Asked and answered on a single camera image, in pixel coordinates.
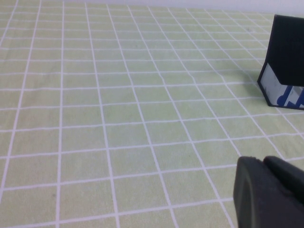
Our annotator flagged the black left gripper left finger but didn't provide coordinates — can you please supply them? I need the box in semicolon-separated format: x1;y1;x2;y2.
233;155;304;228

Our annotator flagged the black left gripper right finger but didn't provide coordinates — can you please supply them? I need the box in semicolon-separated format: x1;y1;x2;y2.
263;155;304;204

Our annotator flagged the black glasses case printed side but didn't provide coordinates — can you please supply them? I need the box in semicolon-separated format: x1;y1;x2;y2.
257;14;304;109

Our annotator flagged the green white-grid tablecloth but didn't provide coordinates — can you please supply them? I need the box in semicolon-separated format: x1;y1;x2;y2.
0;0;304;228

